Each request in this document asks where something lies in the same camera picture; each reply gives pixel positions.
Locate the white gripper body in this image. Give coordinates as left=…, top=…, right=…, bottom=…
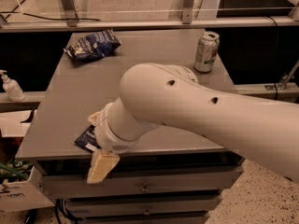
left=93, top=103, right=137, bottom=154

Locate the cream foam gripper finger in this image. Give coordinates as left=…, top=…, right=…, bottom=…
left=88, top=111, right=101, bottom=127
left=87, top=148, right=120, bottom=184

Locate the dark blue rxbar wrapper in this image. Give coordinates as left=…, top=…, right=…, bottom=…
left=75, top=125, right=99, bottom=153

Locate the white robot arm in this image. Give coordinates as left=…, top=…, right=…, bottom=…
left=88, top=63, right=299, bottom=182

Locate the grey drawer cabinet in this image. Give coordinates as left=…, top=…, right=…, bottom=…
left=17, top=29, right=242, bottom=224

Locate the blue crumpled chip bag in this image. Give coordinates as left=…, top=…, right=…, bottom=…
left=64, top=30, right=121, bottom=62

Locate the white cardboard box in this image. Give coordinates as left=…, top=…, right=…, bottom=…
left=0, top=110, right=54, bottom=212

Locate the white pump bottle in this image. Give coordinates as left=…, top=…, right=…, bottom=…
left=0, top=70, right=25, bottom=102

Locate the silver soda can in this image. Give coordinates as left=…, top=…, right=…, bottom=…
left=193, top=31, right=220, bottom=73

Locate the grey metal frame rail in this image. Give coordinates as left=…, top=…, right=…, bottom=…
left=0, top=16, right=299, bottom=33

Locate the black cable on floor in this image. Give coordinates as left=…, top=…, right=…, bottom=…
left=0, top=11, right=102, bottom=22

